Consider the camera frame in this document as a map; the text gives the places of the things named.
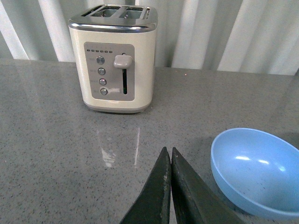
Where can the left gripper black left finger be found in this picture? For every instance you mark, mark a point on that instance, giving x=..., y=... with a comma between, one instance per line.
x=153, y=204

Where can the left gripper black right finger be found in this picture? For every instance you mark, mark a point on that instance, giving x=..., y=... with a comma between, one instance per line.
x=194, y=202

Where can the blue bowl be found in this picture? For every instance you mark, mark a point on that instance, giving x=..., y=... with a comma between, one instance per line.
x=258, y=172

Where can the cream toaster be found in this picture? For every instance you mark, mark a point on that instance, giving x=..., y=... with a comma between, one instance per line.
x=114, y=49

